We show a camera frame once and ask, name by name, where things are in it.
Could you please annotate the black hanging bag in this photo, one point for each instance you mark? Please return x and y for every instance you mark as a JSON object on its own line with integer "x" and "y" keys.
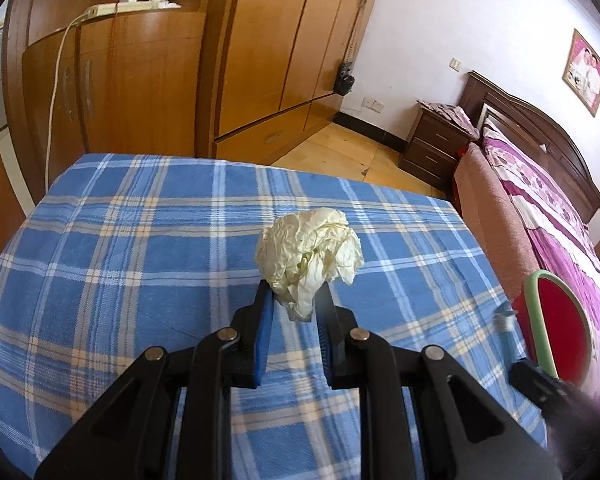
{"x": 344, "y": 79}

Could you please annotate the white power strip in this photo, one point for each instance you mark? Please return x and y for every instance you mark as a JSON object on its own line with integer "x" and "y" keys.
{"x": 104, "y": 9}

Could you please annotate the white paper ball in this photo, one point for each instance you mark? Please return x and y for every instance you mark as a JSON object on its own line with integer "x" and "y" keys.
{"x": 301, "y": 252}

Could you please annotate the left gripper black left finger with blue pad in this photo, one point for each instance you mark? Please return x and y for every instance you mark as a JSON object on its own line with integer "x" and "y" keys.
{"x": 168, "y": 414}

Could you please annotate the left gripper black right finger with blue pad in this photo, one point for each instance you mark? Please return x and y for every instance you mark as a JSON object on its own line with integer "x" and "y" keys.
{"x": 420, "y": 411}

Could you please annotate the red bin green rim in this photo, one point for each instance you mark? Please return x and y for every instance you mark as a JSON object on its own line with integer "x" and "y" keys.
{"x": 555, "y": 329}

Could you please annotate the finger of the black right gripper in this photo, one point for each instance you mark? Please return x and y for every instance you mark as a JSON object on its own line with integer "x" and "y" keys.
{"x": 550, "y": 395}

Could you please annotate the dark wooden headboard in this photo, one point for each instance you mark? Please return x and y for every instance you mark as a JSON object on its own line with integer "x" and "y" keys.
{"x": 537, "y": 135}

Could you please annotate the light blue plastic scrap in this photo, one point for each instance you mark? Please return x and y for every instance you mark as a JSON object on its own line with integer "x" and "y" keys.
{"x": 505, "y": 325}

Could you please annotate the folded cloth on nightstand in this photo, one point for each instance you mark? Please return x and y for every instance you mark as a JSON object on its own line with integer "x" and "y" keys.
{"x": 454, "y": 114}

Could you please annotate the wooden wardrobe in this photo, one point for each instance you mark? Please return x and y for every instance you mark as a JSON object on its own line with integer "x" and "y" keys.
{"x": 267, "y": 69}

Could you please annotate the framed wall picture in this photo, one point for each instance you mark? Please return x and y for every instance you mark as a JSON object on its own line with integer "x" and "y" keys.
{"x": 582, "y": 72}

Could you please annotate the wooden low cabinet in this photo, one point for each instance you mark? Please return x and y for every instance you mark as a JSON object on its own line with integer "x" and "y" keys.
{"x": 126, "y": 84}

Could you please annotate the blue plaid tablecloth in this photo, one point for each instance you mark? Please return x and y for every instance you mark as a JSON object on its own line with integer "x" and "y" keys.
{"x": 125, "y": 252}

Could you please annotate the bed with purple quilt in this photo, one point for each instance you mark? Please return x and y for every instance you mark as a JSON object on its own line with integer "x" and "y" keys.
{"x": 525, "y": 222}

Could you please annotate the dark wooden nightstand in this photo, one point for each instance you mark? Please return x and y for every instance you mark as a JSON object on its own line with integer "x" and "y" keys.
{"x": 434, "y": 148}

